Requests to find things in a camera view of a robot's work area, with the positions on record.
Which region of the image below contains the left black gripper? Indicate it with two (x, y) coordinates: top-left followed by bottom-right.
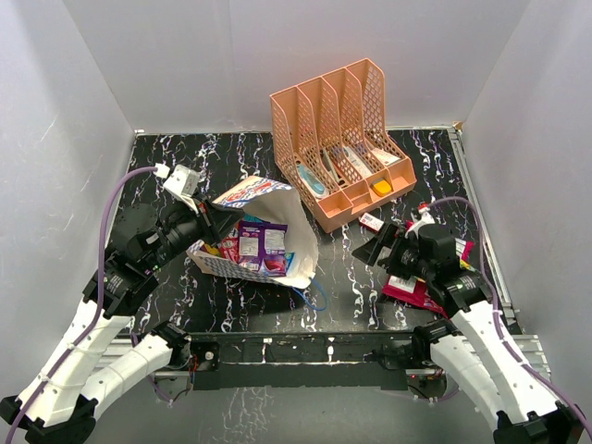
(145, 190), (246, 271)

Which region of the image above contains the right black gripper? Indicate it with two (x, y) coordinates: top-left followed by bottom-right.
(352, 222), (434, 280)

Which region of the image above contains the purple snack packet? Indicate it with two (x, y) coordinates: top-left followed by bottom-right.
(238, 221), (265, 272)
(261, 223), (288, 277)

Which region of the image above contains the blue checkered paper bag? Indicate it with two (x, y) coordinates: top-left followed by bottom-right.
(187, 176), (328, 311)

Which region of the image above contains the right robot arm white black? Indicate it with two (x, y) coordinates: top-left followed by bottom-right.
(352, 223), (585, 443)

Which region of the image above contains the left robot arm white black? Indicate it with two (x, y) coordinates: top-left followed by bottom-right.
(1, 200), (244, 443)

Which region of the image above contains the small red white box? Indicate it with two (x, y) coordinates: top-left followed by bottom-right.
(359, 213), (385, 233)

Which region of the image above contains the red snack packet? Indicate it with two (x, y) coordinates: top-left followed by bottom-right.
(218, 237), (240, 264)

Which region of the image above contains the yellow item in organizer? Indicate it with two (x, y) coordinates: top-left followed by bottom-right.
(371, 179), (392, 197)

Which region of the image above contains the blue snack packet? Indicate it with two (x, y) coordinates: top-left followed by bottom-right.
(284, 252), (295, 275)

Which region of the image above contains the striped packet in organizer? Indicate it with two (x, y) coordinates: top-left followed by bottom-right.
(330, 145), (373, 180)

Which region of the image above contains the white packet in organizer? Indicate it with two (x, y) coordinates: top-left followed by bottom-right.
(372, 148), (401, 167)

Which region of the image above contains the blue white item in organizer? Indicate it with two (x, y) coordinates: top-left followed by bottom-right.
(297, 163), (329, 199)

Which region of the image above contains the orange plastic file organizer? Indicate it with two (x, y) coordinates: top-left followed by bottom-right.
(270, 58), (417, 232)

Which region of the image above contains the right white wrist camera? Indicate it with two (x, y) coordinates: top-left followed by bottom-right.
(405, 203), (436, 239)

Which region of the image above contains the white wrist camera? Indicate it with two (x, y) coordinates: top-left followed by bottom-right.
(405, 203), (436, 239)
(164, 165), (201, 204)

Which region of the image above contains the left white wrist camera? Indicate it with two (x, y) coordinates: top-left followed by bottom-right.
(164, 165), (201, 204)

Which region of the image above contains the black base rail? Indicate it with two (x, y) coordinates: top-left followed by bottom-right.
(138, 330), (468, 392)

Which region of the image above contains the aluminium frame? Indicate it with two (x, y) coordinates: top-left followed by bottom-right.
(34, 124), (570, 444)

